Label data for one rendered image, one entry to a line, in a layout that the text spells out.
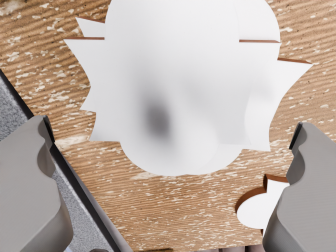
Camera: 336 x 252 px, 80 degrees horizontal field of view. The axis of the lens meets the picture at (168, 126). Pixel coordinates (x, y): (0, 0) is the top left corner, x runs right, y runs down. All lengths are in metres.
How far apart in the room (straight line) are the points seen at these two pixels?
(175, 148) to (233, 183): 0.13
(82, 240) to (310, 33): 0.44
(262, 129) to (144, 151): 0.09
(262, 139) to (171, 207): 0.17
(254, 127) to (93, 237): 0.35
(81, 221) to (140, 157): 0.26
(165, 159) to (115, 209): 0.17
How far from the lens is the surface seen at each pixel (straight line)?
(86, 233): 0.43
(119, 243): 0.43
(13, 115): 0.29
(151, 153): 0.16
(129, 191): 0.28
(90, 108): 0.18
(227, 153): 0.17
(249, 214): 0.30
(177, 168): 0.17
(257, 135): 0.17
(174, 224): 0.33
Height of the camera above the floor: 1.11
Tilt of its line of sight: 57 degrees down
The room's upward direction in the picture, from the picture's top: 176 degrees counter-clockwise
